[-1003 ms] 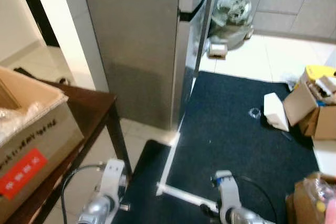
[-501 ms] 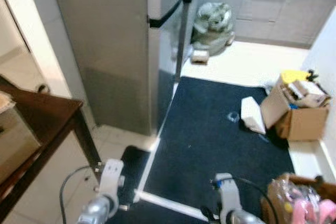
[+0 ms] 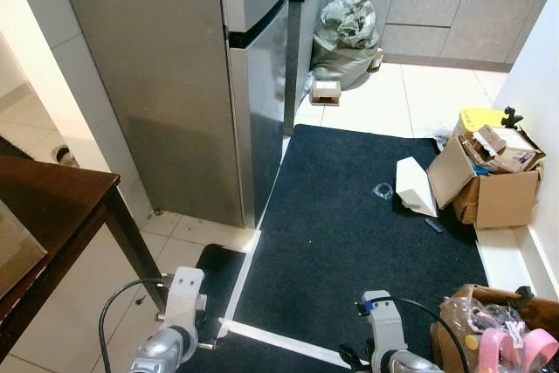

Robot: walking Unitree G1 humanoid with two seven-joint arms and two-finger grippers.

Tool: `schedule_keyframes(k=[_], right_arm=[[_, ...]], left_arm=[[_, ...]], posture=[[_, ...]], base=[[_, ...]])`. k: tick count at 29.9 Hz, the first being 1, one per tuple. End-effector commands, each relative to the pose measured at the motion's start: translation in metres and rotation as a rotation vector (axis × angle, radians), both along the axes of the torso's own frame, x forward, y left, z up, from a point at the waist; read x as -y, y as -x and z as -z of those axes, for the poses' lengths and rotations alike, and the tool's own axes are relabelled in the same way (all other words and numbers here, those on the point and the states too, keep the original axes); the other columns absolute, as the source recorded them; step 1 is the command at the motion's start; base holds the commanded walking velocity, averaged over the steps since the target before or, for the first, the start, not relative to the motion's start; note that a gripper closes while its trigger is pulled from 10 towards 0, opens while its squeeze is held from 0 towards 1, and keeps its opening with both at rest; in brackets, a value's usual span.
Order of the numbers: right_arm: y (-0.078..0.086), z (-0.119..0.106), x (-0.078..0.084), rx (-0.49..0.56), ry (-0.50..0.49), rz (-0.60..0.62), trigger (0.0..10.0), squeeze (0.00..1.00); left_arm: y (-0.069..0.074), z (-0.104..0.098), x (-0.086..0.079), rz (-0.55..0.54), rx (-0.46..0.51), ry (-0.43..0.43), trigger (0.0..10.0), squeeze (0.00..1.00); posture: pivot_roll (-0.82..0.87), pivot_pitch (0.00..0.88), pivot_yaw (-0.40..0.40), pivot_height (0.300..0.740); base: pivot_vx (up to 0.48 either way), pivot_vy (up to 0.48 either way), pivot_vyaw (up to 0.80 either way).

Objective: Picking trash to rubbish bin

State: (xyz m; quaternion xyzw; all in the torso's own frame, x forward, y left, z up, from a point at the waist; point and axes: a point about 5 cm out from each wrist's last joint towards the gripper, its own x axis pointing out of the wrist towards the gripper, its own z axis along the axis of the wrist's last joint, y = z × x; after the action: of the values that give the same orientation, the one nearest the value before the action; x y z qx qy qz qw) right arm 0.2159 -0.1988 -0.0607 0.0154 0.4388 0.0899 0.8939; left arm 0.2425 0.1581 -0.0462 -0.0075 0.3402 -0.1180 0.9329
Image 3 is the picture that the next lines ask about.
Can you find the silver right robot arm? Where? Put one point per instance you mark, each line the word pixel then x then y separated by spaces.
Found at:
pixel 410 362

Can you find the small black figure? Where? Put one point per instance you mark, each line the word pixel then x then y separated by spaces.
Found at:
pixel 511 116

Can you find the large dark floor mat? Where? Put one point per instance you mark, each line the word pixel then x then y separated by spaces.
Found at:
pixel 349 242

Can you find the open brown cardboard box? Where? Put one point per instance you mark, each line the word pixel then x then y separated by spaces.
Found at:
pixel 498 198

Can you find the dark doorway mat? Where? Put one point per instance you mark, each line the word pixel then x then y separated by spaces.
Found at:
pixel 13 148

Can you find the small dark flat item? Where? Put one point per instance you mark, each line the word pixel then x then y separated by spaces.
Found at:
pixel 434 225

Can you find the small round dark object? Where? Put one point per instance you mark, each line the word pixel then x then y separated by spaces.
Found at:
pixel 64 155

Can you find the white floor tape strip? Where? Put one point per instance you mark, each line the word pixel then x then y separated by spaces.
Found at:
pixel 243 277
pixel 288 344

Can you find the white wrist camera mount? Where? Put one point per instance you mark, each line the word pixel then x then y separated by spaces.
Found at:
pixel 382 325
pixel 183 299

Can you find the grey-green garbage bag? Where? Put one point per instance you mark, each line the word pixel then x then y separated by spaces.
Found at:
pixel 345 41

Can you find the crumpled brown paper trash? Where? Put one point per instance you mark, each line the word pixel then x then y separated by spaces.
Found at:
pixel 507 150

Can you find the clear plastic wrapper trash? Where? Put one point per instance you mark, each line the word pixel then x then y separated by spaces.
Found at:
pixel 383 190

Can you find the silver refrigerator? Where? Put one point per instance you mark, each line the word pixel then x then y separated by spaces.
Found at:
pixel 166 85

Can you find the pink plastic toy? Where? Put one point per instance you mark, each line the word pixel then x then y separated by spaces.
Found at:
pixel 515 351

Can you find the clear plastic bag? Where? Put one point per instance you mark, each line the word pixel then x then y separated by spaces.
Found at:
pixel 476 312

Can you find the dark brown wooden table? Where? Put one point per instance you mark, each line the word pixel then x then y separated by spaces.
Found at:
pixel 52 203

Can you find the yellow plastic item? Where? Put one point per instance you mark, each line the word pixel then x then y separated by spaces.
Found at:
pixel 480 120

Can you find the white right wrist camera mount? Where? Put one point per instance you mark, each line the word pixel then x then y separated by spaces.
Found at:
pixel 382 325

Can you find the grey kitchen cabinet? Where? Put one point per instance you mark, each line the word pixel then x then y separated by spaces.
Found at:
pixel 454 6

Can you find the small cardboard carton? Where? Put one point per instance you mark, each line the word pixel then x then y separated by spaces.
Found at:
pixel 327 92

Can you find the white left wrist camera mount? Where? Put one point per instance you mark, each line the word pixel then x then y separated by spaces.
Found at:
pixel 183 299

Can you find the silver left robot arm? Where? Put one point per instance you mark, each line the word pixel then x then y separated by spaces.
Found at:
pixel 162 351

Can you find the small dark floor mat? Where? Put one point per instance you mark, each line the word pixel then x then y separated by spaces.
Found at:
pixel 218 272

